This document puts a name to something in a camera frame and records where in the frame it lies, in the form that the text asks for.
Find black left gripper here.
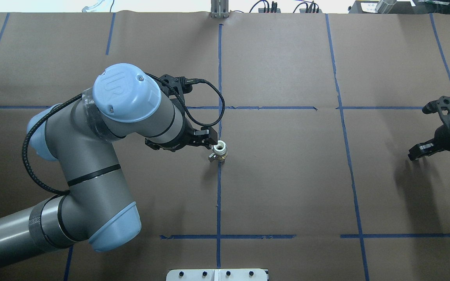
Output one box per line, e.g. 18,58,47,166
145,124,219,152

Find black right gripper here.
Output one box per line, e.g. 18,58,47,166
407,124,450,161

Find brass white PPR valve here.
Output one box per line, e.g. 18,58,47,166
208,140,227,162

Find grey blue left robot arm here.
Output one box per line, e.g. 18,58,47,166
0,63,225,268

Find brown paper table mat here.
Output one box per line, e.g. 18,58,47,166
0,11,450,281

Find black power strip left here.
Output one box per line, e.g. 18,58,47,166
248,0,282,14

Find black power strip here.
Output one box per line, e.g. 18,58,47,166
248,0,282,14
292,0,321,14

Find black power strip right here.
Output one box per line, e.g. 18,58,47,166
292,0,321,14

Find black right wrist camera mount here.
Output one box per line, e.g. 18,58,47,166
421,96,450,124

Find aluminium frame post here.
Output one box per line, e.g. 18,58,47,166
210,0,230,18

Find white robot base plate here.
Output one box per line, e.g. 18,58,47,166
166,268,270,281

